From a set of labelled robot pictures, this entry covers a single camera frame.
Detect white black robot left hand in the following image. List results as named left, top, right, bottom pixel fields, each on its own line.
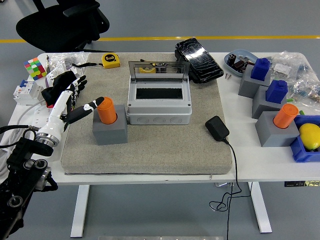
left=36, top=75, right=105, bottom=141

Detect orange cylinder battery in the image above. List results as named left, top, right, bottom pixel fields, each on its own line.
left=96, top=96, right=119, bottom=125
left=272, top=104, right=300, bottom=130

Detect grey plastic junction box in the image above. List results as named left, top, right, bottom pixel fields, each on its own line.
left=126, top=79, right=193, bottom=126

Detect white power strip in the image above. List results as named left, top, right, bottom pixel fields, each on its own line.
left=29, top=101, right=55, bottom=131

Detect black cloth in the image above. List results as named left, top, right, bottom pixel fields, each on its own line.
left=41, top=70, right=85, bottom=109

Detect white circuit breaker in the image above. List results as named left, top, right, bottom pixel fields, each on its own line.
left=12, top=79, right=47, bottom=106

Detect large colourful puzzle cube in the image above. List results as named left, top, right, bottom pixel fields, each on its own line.
left=23, top=57, right=48, bottom=81

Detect clear bags with white packets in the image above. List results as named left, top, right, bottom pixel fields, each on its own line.
left=44, top=52, right=91, bottom=86

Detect grey block with round hole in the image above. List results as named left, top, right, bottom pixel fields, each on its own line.
left=91, top=104, right=129, bottom=146

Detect square yellow tape measure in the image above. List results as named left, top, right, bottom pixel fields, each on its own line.
left=71, top=53, right=121, bottom=70

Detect black office chair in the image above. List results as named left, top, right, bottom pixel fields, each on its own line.
left=15, top=0, right=111, bottom=53

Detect round yellow tape measure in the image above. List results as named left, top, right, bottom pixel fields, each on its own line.
left=138, top=65, right=157, bottom=75

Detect white table leg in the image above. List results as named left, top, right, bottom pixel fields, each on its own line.
left=70, top=184, right=90, bottom=238
left=248, top=181, right=273, bottom=234

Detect grey-brown mat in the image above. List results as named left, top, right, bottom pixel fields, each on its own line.
left=60, top=52, right=233, bottom=176

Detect glossy black wrapped case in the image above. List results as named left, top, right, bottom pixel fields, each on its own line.
left=174, top=37, right=225, bottom=85

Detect black power adapter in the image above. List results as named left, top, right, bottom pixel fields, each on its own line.
left=204, top=115, right=230, bottom=142

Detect brown electronic parts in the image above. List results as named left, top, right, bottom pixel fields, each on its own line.
left=232, top=59, right=249, bottom=74

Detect grey holder block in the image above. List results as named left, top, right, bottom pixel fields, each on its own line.
left=251, top=85, right=288, bottom=120
left=254, top=111, right=301, bottom=148
left=237, top=64, right=272, bottom=99

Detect blue-grey dish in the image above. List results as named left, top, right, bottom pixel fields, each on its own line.
left=224, top=48, right=258, bottom=78

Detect blue bottle-shaped block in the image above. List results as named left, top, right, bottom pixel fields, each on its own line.
left=265, top=79, right=288, bottom=104
left=250, top=57, right=272, bottom=82

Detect clear bag with white label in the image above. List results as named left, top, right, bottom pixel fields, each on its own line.
left=270, top=51, right=313, bottom=83

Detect blue plastic bin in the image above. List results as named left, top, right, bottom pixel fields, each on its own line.
left=289, top=114, right=320, bottom=163

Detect clear bag of small parts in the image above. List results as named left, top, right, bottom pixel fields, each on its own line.
left=287, top=72, right=320, bottom=112

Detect black table control panel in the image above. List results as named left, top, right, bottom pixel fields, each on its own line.
left=284, top=180, right=320, bottom=188

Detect yellow lemon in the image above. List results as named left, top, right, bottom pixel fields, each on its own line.
left=298, top=122, right=320, bottom=151

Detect black adapter cord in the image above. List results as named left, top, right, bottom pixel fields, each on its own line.
left=208, top=138, right=252, bottom=240

